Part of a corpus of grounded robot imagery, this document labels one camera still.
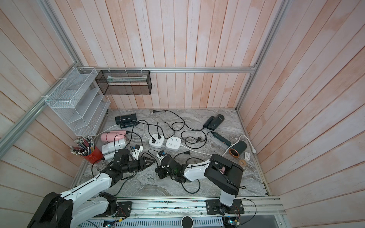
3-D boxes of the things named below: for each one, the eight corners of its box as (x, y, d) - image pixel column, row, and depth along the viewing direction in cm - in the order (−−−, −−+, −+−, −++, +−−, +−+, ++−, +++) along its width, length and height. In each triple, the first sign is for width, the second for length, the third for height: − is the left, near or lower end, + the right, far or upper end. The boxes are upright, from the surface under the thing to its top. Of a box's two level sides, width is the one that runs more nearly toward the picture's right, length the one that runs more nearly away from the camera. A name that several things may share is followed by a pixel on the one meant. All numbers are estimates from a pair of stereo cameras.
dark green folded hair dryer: (202, 127, 110) (203, 123, 106) (214, 115, 118) (216, 111, 114) (211, 133, 106) (212, 129, 102) (223, 120, 115) (225, 116, 111)
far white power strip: (165, 150, 98) (165, 148, 95) (166, 139, 104) (166, 136, 101) (180, 150, 98) (180, 148, 95) (180, 139, 104) (180, 136, 101)
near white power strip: (149, 146, 100) (148, 143, 97) (153, 136, 105) (152, 133, 102) (161, 148, 99) (161, 146, 95) (165, 138, 104) (164, 135, 101)
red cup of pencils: (82, 165, 91) (65, 152, 77) (89, 150, 98) (74, 136, 84) (100, 165, 91) (86, 153, 77) (106, 150, 98) (93, 136, 84)
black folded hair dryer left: (118, 130, 109) (116, 126, 104) (117, 121, 114) (114, 117, 110) (139, 124, 113) (137, 119, 108) (136, 116, 118) (135, 111, 114)
